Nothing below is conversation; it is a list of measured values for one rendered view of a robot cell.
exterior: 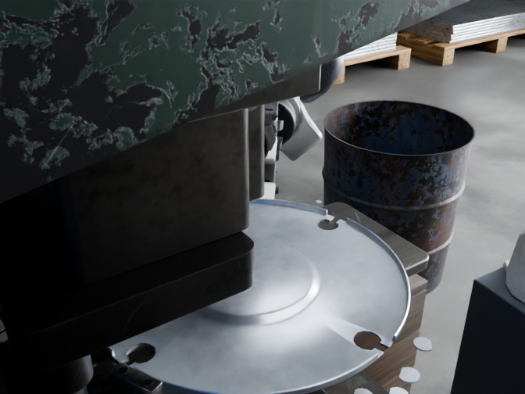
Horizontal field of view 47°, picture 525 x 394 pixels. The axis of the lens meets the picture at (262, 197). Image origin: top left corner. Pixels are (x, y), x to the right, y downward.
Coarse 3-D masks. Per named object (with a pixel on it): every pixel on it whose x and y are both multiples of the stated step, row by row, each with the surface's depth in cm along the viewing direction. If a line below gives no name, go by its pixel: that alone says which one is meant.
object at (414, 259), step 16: (336, 208) 67; (352, 208) 67; (320, 224) 64; (336, 224) 64; (368, 224) 64; (384, 240) 62; (400, 240) 62; (400, 256) 59; (416, 256) 59; (416, 272) 58
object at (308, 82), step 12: (312, 72) 37; (276, 84) 36; (288, 84) 36; (300, 84) 37; (312, 84) 37; (252, 96) 35; (264, 96) 36; (276, 96) 36; (288, 96) 37; (228, 108) 34; (240, 108) 35; (192, 120) 33
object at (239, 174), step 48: (144, 144) 35; (192, 144) 37; (240, 144) 39; (48, 192) 35; (96, 192) 35; (144, 192) 36; (192, 192) 38; (240, 192) 41; (48, 240) 39; (96, 240) 36; (144, 240) 38; (192, 240) 40
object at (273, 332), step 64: (256, 256) 58; (320, 256) 59; (384, 256) 59; (192, 320) 50; (256, 320) 50; (320, 320) 50; (384, 320) 50; (192, 384) 44; (256, 384) 44; (320, 384) 43
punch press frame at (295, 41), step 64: (0, 0) 17; (64, 0) 18; (128, 0) 19; (192, 0) 20; (256, 0) 22; (320, 0) 23; (384, 0) 25; (448, 0) 27; (0, 64) 18; (64, 64) 19; (128, 64) 20; (192, 64) 21; (256, 64) 23; (320, 64) 24; (0, 128) 18; (64, 128) 19; (128, 128) 21; (0, 192) 19
